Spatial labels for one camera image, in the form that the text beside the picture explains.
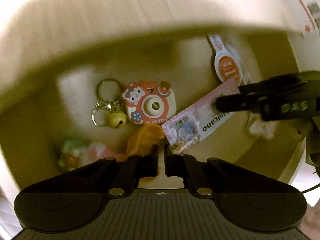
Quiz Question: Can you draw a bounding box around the white lace cloth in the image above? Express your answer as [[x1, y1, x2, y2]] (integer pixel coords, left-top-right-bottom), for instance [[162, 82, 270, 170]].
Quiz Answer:
[[248, 119, 279, 140]]

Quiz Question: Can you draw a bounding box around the pink card packet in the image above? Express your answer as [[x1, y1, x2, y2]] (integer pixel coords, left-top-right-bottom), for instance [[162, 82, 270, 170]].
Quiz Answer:
[[162, 80, 240, 154]]

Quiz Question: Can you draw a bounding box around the orange round toy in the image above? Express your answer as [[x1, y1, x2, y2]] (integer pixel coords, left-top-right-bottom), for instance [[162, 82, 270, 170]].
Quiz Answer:
[[126, 124, 165, 156]]

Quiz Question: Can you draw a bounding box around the orange white oval tag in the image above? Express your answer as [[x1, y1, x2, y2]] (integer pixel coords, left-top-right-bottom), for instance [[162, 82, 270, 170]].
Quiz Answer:
[[207, 34, 243, 86]]

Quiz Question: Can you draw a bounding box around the pink green squishy toy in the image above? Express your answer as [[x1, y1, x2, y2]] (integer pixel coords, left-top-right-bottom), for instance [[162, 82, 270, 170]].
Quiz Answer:
[[57, 139, 128, 172]]

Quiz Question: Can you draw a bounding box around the gold bell with keyrings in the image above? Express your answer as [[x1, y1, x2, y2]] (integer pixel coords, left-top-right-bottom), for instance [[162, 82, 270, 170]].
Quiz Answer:
[[91, 78, 127, 129]]

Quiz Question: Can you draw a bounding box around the wooden desk drawer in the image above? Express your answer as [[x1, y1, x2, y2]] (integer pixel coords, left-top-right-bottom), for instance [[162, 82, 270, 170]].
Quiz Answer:
[[1, 24, 314, 195]]

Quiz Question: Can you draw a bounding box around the Hello Kitty camera keychain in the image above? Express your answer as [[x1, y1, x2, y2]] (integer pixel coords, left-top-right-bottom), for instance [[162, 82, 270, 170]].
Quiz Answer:
[[121, 81, 177, 125]]

